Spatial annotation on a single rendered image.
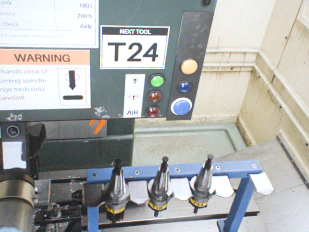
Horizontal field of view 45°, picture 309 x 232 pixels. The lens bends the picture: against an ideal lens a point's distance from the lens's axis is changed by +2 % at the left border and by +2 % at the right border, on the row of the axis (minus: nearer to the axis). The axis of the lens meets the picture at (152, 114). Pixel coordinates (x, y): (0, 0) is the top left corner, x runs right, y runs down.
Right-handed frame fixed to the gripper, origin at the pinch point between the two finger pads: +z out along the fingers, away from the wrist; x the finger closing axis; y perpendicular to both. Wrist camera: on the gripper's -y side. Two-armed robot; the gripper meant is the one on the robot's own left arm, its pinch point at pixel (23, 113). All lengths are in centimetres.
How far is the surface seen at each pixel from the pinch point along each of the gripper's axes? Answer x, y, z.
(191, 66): 29.7, -27.2, -21.9
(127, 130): 32, 49, 45
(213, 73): 80, 45, 81
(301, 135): 99, 38, 27
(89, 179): 14.4, 15.2, -8.1
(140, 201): 26.1, 16.2, -14.9
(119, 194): 21.2, 14.1, -13.8
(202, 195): 41.7, 15.8, -14.9
